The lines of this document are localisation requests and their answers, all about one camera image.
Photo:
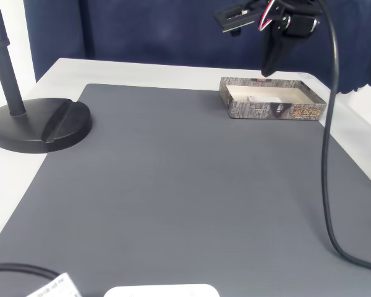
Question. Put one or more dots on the white eraser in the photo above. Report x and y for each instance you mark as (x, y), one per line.
(262, 99)

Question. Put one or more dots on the patterned open cardboard box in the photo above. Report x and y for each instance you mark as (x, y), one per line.
(256, 111)

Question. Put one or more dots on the grey table mat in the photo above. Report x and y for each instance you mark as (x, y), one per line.
(173, 185)

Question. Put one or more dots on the black round-base desk stand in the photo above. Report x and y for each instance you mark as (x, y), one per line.
(49, 123)

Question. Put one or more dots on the white flat device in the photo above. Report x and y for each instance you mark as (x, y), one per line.
(160, 290)

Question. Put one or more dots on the black gripper camera mount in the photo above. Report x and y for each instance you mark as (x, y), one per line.
(235, 18)

